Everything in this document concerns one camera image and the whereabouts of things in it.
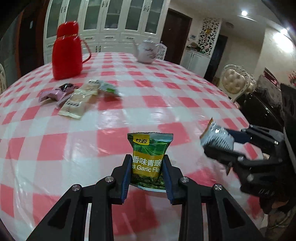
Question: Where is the orange grey snack packet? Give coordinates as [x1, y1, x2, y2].
[200, 118, 234, 151]

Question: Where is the green garlic pea packet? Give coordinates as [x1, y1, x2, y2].
[127, 132, 174, 192]

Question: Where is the beige nut snack packet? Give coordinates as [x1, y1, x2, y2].
[58, 80, 102, 119]

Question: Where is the pink purple snack packet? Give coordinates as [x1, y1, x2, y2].
[39, 83, 78, 108]

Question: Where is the cream tufted chair right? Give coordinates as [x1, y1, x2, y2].
[218, 64, 257, 103]

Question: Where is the red white checkered tablecloth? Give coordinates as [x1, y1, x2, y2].
[1, 53, 264, 240]

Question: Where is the white side cabinet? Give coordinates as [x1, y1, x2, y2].
[180, 50, 211, 78]

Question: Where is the white floral teapot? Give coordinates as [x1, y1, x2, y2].
[132, 38, 160, 64]

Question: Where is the green white snack packet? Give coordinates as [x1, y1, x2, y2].
[98, 80, 120, 97]

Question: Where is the dark wooden door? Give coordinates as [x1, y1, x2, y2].
[161, 9, 192, 64]

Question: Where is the red thermos jug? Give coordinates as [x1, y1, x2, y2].
[52, 21, 92, 80]

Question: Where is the white glass-door cabinet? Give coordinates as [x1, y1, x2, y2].
[43, 0, 170, 64]

